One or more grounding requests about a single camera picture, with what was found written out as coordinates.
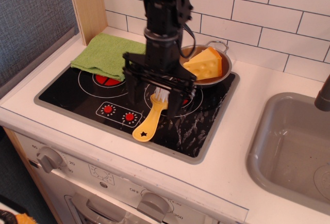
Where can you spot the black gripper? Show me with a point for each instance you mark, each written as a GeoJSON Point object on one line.
{"type": "Point", "coordinates": [160, 66]}

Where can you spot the yellow dish brush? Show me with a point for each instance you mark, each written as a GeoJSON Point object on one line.
{"type": "Point", "coordinates": [147, 129]}

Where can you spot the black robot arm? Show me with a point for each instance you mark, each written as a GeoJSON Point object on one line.
{"type": "Point", "coordinates": [166, 17]}

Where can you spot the green towel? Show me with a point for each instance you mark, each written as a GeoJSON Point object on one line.
{"type": "Point", "coordinates": [104, 56]}

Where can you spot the red right stove knob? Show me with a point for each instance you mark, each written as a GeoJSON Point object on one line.
{"type": "Point", "coordinates": [129, 117]}

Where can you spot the red stove knob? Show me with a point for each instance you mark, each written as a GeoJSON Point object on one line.
{"type": "Point", "coordinates": [108, 109]}
{"type": "Point", "coordinates": [129, 117]}

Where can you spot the red left stove knob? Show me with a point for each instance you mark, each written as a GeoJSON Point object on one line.
{"type": "Point", "coordinates": [108, 109]}

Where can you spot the black toy stovetop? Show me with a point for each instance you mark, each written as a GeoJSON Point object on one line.
{"type": "Point", "coordinates": [82, 96]}

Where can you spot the yellow cheese wedge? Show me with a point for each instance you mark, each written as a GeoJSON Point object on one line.
{"type": "Point", "coordinates": [205, 65]}

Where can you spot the silver metal pan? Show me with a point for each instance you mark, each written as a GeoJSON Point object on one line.
{"type": "Point", "coordinates": [221, 48]}

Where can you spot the grey right oven knob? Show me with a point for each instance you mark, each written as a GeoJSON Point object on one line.
{"type": "Point", "coordinates": [153, 206]}

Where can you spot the grey oven knob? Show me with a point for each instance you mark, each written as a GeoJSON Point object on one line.
{"type": "Point", "coordinates": [49, 159]}
{"type": "Point", "coordinates": [153, 206]}

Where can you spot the grey left oven knob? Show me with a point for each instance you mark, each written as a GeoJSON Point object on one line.
{"type": "Point", "coordinates": [49, 159]}

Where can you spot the grey sink basin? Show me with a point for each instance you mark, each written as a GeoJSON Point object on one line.
{"type": "Point", "coordinates": [289, 155]}

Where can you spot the grey faucet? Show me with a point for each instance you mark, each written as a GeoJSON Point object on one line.
{"type": "Point", "coordinates": [322, 101]}

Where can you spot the orange plush object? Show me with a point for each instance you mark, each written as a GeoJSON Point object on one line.
{"type": "Point", "coordinates": [24, 219]}

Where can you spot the wooden side post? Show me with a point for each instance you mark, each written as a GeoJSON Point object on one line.
{"type": "Point", "coordinates": [91, 18]}

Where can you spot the grey oven door handle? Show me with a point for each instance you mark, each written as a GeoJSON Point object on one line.
{"type": "Point", "coordinates": [98, 210]}

